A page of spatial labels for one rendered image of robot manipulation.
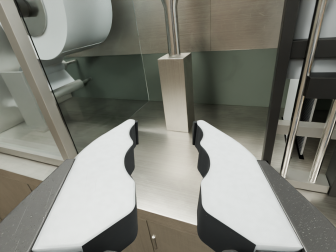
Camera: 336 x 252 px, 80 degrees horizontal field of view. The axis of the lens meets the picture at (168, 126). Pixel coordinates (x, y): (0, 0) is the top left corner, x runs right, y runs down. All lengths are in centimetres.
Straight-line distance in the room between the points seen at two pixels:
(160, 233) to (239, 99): 63
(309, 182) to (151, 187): 38
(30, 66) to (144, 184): 40
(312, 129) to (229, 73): 50
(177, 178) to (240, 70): 54
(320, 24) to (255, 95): 55
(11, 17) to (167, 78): 42
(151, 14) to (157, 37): 9
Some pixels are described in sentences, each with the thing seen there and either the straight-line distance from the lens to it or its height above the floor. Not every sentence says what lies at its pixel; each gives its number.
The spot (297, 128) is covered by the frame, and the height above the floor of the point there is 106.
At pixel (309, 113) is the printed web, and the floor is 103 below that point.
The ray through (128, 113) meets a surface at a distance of 92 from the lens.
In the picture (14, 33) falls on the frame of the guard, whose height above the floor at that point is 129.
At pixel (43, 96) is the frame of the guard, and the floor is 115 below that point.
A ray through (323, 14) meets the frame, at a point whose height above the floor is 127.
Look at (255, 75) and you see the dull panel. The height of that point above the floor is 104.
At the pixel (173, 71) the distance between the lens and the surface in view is 68.
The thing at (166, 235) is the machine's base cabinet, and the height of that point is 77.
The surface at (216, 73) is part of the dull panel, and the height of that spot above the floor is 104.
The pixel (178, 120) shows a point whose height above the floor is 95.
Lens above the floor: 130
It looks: 29 degrees down
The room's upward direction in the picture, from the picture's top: 7 degrees counter-clockwise
